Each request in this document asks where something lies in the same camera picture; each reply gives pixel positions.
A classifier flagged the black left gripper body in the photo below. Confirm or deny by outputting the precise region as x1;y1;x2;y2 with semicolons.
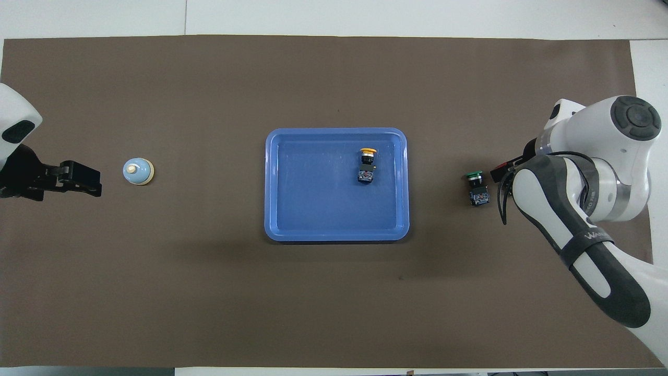
0;144;64;202

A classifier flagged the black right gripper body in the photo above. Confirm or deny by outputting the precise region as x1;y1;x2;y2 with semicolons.
514;138;537;163

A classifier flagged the green mushroom push button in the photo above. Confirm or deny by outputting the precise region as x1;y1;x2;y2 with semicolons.
463;170;491;207

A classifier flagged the yellow mushroom push button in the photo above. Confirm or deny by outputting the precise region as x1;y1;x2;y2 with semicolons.
357;148;377;185

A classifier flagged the blue service bell cream base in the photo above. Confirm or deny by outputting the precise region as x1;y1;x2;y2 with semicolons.
123;157;155;186

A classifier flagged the blue plastic tray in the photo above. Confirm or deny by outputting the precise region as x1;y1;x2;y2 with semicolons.
264;127;410;242

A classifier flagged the brown table mat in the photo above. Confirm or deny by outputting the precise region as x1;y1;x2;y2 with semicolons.
0;34;666;369

